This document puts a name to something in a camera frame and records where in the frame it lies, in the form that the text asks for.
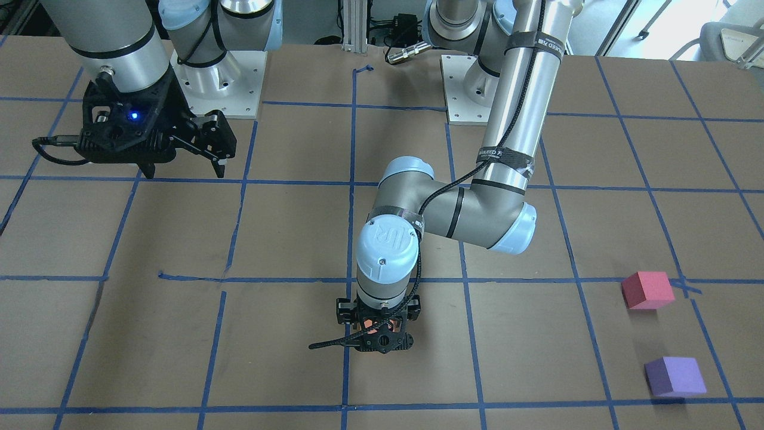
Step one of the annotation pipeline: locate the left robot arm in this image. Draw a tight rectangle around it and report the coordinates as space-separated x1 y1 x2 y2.
310 1 584 354

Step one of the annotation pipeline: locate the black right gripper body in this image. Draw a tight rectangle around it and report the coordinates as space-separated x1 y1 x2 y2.
153 66 204 164

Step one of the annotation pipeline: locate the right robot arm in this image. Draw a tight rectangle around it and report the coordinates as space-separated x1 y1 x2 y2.
32 1 283 179

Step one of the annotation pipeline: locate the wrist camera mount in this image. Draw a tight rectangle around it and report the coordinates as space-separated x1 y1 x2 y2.
31 66 167 166
308 330 413 354

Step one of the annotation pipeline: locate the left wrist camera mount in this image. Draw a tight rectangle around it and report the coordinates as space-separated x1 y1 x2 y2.
308 330 413 354

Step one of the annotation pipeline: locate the purple foam block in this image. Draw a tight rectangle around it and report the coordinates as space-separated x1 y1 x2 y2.
644 357 707 398

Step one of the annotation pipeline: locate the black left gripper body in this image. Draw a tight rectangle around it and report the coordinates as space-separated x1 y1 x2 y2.
336 296 421 354

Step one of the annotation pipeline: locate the aluminium frame post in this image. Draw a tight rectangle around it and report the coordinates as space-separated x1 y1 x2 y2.
340 0 369 55

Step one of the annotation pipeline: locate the orange foam block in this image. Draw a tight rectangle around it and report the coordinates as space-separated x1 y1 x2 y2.
361 318 395 334

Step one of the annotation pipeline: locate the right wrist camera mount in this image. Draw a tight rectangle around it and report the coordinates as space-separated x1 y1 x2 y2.
31 66 167 166

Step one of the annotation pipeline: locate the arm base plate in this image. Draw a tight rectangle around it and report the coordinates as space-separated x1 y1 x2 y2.
170 51 268 119
441 54 499 126

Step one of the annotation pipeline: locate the red foam block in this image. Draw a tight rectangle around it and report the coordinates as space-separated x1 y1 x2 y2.
620 271 676 310

